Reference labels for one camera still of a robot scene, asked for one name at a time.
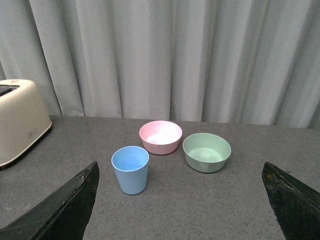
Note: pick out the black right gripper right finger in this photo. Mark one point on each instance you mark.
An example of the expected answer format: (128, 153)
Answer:
(295, 204)

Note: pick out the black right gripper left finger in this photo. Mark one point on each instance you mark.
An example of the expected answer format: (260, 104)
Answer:
(63, 215)

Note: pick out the blue cup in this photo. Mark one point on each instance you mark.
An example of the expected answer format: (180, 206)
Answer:
(131, 164)

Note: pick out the green bowl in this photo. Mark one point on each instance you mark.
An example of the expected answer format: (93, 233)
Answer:
(206, 152)

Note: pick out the cream white toaster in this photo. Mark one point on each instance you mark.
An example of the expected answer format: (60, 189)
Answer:
(24, 118)

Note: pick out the pink bowl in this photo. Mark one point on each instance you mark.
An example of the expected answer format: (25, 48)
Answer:
(160, 137)

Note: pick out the grey curtain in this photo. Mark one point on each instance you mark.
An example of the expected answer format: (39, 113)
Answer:
(219, 61)

